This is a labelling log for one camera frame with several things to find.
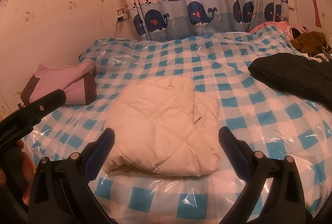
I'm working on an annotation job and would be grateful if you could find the black padded jacket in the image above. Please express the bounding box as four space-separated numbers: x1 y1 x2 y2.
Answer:
248 53 332 105

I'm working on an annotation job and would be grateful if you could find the black and pink cloth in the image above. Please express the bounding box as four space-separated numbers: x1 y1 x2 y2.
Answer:
290 27 309 40

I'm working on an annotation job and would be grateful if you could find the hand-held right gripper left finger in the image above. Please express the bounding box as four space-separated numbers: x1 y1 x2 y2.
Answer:
28 128 116 224

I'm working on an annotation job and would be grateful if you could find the brown cloth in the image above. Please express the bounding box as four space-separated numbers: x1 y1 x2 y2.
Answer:
290 31 327 57

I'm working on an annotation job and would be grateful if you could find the pink garment with brown trim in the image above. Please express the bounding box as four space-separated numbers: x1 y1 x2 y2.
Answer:
21 59 98 108

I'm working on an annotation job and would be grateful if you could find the person's left hand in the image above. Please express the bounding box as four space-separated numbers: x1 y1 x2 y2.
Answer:
0 136 35 207

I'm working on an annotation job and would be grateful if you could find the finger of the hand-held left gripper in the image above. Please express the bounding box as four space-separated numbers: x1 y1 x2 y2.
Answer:
15 89 67 125

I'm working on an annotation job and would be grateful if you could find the striped cloth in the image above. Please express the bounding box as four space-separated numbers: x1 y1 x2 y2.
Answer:
309 51 332 62

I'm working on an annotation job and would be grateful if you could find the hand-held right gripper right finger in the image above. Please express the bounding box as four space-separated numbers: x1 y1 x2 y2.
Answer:
218 126 306 224

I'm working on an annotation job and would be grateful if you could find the white quilted jacket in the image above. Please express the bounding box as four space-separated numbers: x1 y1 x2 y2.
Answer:
102 76 221 177

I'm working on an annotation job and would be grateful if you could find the blue checkered plastic sheet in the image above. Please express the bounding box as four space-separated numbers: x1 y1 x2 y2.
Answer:
21 25 332 224

